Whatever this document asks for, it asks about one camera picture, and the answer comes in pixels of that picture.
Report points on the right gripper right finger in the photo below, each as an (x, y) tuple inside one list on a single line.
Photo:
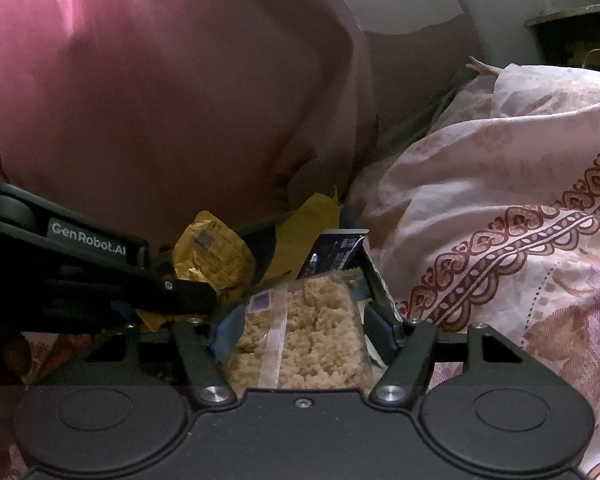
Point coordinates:
[(406, 347)]

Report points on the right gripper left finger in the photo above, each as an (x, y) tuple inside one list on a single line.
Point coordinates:
[(203, 347)]

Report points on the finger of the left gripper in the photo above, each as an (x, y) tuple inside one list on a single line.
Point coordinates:
[(179, 297)]

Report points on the gold foil snack wrapper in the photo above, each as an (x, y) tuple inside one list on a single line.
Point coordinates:
[(210, 252)]

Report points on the puffed rice cake packet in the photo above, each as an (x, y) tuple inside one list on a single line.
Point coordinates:
[(306, 334)]

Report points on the dark blue sachet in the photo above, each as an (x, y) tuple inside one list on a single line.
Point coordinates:
[(333, 250)]

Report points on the grey tray yellow lining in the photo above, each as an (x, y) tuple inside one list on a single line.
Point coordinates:
[(279, 247)]

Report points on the large pink pillow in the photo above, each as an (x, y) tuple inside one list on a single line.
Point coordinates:
[(141, 113)]

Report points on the floral pink bedsheet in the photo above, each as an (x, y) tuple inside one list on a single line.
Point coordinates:
[(493, 216)]

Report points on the brown headboard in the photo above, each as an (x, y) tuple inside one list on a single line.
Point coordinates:
[(408, 69)]

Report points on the dark bedside table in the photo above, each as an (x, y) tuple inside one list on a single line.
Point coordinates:
[(569, 38)]

